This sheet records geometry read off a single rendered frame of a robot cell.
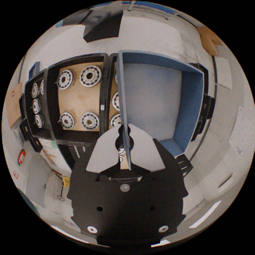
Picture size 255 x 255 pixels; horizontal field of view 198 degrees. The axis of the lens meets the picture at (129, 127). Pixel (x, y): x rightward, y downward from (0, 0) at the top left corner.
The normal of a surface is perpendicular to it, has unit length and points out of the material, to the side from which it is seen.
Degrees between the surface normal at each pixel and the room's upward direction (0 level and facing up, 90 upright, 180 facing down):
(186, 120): 89
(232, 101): 90
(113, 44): 0
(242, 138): 90
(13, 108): 78
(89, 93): 0
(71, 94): 0
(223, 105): 90
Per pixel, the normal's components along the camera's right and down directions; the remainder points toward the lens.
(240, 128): -0.99, 0.12
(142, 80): 0.18, 0.52
